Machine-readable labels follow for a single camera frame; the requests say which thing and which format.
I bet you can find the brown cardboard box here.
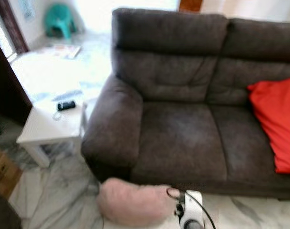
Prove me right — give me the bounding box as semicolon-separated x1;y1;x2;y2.
0;143;23;200

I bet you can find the brown wooden post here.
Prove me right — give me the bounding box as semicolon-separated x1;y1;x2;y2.
178;0;204;12

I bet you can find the teal plastic stool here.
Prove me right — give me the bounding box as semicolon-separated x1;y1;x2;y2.
45;4;76;40

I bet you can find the brown wooden door frame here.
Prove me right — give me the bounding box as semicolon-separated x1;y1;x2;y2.
0;0;29;54

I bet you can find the dark brown fabric armchair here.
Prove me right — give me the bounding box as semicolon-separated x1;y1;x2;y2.
0;191;23;229

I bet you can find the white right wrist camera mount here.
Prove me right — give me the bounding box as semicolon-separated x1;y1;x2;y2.
181;191;205;226

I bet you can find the printed floor mat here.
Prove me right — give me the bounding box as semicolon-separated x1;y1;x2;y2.
47;44;82;59

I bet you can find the pink fluffy pillow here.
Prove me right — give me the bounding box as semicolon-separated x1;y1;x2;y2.
98;177;179;227

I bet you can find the small black device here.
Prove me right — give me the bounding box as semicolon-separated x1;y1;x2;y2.
57;101;76;111

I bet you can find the blue wall poster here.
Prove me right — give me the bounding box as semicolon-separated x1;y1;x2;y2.
21;0;36;20

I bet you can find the red pillow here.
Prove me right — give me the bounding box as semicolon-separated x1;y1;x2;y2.
248;77;290;174

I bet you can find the dark wooden door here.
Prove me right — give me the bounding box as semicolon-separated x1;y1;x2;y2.
0;33;32;127

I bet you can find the white side table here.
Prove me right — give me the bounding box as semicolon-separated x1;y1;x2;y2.
16;99;87;167

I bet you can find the dark brown fabric sofa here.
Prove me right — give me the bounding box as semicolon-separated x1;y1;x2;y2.
82;7;290;200

